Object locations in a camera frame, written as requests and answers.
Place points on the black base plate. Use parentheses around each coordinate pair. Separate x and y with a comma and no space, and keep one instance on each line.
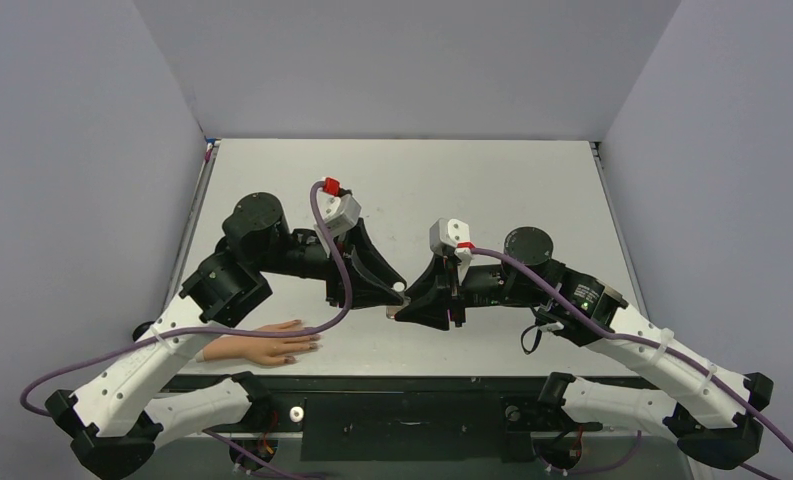
(356,418)

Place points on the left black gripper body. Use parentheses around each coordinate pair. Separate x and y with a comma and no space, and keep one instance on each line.
(312,259)

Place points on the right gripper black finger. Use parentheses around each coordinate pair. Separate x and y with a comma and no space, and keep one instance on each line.
(435,277)
(431,305)

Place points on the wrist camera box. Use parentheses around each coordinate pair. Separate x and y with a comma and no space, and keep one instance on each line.
(340,210)
(451,238)

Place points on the black round knob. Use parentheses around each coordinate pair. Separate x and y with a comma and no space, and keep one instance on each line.
(141,330)

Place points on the mannequin hand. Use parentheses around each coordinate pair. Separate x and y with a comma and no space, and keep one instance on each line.
(265,352)

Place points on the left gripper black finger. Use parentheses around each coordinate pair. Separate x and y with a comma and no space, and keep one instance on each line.
(370,263)
(374,297)

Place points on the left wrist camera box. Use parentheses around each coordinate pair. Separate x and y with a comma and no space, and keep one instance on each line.
(340,210)

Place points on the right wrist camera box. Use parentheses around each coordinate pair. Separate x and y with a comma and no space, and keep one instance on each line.
(451,238)

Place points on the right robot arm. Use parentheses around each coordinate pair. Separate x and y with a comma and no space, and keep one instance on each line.
(711,414)

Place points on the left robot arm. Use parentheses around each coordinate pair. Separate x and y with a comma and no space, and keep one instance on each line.
(120,418)

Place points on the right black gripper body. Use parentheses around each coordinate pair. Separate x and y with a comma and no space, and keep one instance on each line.
(451,291)

